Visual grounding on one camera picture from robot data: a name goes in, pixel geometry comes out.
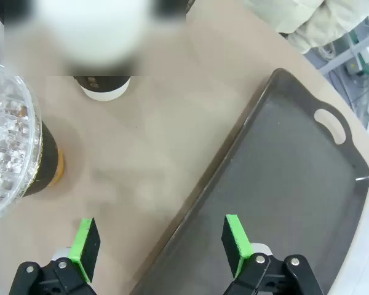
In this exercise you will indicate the iced coffee cup dome lid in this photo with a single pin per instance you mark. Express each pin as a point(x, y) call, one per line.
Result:
point(6, 138)

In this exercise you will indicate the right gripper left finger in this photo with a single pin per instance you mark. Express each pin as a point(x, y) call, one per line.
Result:
point(87, 246)

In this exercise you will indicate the white paper cup black sleeve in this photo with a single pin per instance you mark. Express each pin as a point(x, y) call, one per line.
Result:
point(104, 89)

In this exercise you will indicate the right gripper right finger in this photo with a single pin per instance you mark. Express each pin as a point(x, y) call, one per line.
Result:
point(233, 242)

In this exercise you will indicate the dark brown serving tray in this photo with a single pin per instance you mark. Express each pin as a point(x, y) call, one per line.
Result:
point(280, 169)

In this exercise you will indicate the person in cream shirt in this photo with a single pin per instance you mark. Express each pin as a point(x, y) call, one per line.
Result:
point(310, 18)

